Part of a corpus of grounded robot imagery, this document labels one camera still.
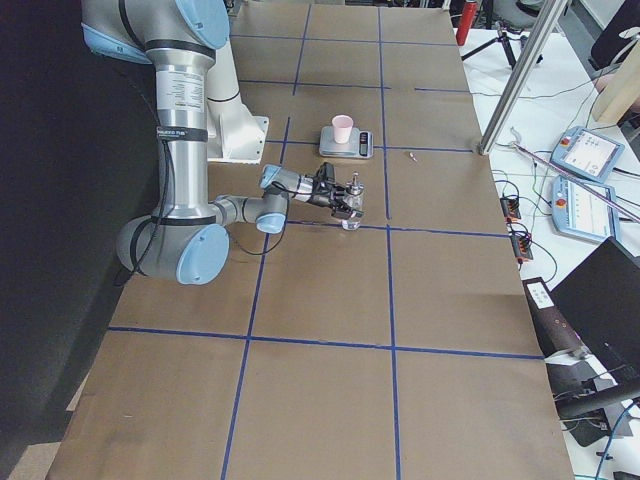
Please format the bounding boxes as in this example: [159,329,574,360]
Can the black box with label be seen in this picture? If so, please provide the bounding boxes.
[522,277,590,360]

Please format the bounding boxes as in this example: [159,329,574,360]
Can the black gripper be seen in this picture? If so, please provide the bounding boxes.
[307,162,364,221]

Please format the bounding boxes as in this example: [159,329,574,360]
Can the clear glass sauce bottle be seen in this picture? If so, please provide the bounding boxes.
[341,171,364,231]

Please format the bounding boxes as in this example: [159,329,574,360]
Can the pink plastic cup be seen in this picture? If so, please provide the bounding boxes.
[331,114,354,144]

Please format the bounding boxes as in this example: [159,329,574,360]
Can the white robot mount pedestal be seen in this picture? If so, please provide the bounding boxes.
[205,41,269,165]

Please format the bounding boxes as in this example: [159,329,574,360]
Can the upper blue teach pendant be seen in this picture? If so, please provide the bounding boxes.
[550,126,624,183]

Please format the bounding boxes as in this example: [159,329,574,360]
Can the red cylinder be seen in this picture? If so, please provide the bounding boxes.
[456,0,478,46]

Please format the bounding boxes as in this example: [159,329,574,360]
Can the silver digital kitchen scale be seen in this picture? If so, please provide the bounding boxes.
[319,126,373,159]

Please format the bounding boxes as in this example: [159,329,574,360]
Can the lower blue teach pendant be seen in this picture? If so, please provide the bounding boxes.
[551,176,621,243]

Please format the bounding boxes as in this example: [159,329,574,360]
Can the black monitor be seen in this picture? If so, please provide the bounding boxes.
[551,237,639,379]

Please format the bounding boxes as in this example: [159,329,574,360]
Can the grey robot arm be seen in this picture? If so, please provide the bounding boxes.
[82,1,362,285]

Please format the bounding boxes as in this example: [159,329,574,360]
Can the blue teach pendant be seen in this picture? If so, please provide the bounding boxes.
[550,126,624,183]
[551,176,621,243]

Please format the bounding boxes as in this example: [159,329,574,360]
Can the aluminium frame post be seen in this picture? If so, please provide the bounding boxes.
[476,0,568,155]

